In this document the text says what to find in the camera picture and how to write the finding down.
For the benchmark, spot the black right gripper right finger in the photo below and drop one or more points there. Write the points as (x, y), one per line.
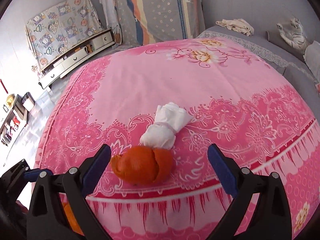
(271, 218)

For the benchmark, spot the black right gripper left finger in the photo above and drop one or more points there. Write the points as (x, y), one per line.
(47, 218)

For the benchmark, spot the orange instant noodle wrapper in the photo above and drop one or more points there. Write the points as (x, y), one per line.
(71, 218)

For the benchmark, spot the cluttered shelf unit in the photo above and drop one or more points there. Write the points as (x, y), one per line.
(14, 118)

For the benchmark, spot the white drawer cabinet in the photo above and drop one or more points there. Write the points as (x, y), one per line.
(78, 54)

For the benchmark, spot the white tissue bundle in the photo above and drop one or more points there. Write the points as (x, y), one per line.
(169, 120)

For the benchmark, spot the cartoon patterned cloth cover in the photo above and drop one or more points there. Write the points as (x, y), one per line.
(59, 28)

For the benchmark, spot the pink floral bed sheet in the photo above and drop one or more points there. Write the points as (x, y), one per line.
(235, 99)

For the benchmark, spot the light grey cushion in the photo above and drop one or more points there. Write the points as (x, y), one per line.
(312, 58)

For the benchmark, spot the grey pillow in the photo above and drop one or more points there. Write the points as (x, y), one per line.
(274, 38)

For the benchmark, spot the striped plush cat toy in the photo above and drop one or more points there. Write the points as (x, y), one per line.
(293, 34)

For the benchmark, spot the beige crumpled cloth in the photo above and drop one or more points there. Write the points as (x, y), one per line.
(237, 25)

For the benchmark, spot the white hanging garment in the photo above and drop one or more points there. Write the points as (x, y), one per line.
(112, 19)

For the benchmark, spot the striped upright mattress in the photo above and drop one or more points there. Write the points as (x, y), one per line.
(150, 21)

